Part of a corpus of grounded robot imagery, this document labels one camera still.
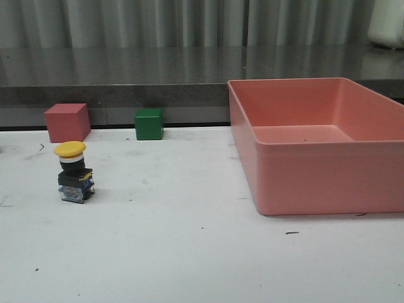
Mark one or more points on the yellow mushroom push button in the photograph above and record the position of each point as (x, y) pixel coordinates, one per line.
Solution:
(75, 181)

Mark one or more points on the dark grey counter ledge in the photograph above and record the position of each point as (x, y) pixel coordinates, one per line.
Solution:
(189, 84)

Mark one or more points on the green cube block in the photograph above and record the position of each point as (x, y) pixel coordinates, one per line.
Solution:
(149, 124)

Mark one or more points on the pink cube block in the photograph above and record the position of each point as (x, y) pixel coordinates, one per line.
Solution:
(67, 122)

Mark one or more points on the white appliance in background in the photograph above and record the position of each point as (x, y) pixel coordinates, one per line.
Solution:
(386, 24)

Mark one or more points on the pink plastic bin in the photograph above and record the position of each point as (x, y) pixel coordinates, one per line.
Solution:
(318, 146)

